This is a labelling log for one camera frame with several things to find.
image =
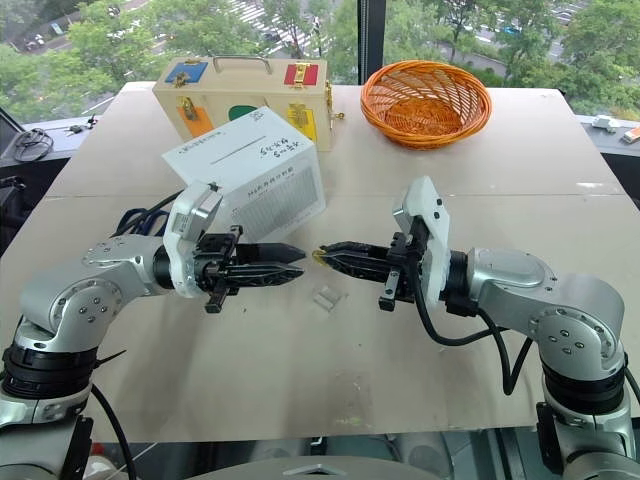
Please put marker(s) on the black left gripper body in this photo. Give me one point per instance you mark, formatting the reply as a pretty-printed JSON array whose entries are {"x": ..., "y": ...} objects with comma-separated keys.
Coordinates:
[{"x": 212, "y": 265}]

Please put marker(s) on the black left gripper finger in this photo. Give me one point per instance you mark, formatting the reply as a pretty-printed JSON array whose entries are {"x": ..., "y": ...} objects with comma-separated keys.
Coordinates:
[
  {"x": 265, "y": 276},
  {"x": 272, "y": 251}
]

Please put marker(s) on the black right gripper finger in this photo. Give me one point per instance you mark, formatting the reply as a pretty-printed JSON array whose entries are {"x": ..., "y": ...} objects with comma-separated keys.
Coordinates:
[
  {"x": 357, "y": 247},
  {"x": 357, "y": 267}
]

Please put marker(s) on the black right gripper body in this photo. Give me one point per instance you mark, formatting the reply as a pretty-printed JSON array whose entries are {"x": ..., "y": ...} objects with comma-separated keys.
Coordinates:
[{"x": 407, "y": 270}]

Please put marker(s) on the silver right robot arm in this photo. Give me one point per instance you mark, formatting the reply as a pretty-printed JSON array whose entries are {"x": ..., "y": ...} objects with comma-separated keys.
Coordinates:
[{"x": 560, "y": 320}]

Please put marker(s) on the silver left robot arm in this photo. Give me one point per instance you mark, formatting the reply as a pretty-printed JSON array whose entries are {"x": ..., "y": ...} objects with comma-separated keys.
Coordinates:
[{"x": 75, "y": 305}]

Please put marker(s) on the white box with slot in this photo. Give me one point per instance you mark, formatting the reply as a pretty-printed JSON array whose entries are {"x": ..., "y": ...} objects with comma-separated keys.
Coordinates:
[{"x": 250, "y": 165}]

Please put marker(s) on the clear plastic coin stand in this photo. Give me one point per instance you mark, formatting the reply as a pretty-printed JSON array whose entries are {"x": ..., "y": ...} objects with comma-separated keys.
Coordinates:
[{"x": 329, "y": 297}]

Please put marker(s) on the orange wicker basket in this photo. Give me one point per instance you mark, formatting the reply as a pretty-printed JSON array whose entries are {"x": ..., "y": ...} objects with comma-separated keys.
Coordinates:
[{"x": 425, "y": 107}]

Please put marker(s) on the small bunch of keys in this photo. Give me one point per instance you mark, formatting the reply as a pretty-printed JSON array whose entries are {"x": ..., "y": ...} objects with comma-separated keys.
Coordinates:
[{"x": 76, "y": 129}]

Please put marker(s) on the black bulky object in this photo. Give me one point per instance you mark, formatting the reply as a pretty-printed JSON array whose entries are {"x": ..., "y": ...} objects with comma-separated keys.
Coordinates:
[{"x": 10, "y": 205}]

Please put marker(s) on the small white block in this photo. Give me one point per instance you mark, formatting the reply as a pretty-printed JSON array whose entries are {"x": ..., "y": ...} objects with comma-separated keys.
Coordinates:
[{"x": 605, "y": 123}]

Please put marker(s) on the orange and white block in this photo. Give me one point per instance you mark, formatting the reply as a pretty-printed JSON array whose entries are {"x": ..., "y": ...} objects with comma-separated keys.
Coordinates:
[{"x": 633, "y": 135}]

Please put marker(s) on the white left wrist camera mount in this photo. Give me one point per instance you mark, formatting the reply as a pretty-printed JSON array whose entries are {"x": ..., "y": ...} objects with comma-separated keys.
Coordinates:
[{"x": 187, "y": 235}]

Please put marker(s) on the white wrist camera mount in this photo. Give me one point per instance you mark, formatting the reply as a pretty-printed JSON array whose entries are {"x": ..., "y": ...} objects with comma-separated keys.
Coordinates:
[
  {"x": 432, "y": 235},
  {"x": 187, "y": 235}
]

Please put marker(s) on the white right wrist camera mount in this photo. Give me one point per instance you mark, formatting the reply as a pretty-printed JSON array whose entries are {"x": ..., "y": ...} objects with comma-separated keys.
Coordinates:
[{"x": 432, "y": 235}]

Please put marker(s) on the dark window frame post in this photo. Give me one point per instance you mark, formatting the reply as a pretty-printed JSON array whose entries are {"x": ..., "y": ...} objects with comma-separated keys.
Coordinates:
[{"x": 370, "y": 40}]

